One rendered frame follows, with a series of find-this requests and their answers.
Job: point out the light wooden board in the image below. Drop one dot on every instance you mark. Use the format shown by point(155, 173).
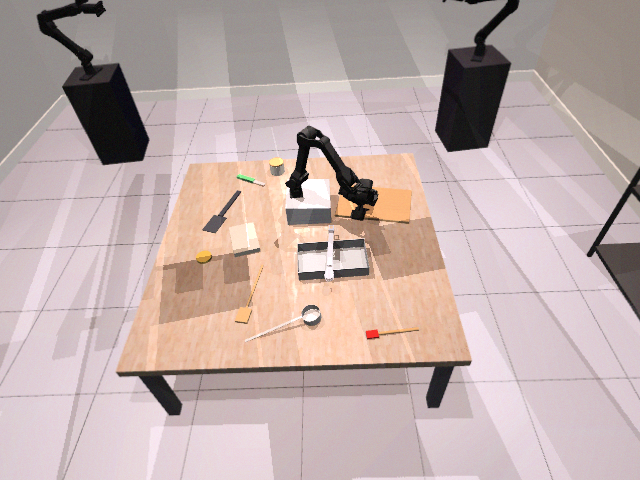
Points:
point(393, 205)

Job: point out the beige flat board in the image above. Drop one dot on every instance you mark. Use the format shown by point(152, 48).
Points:
point(244, 239)

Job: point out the wooden paddle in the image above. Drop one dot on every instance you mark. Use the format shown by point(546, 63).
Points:
point(244, 313)

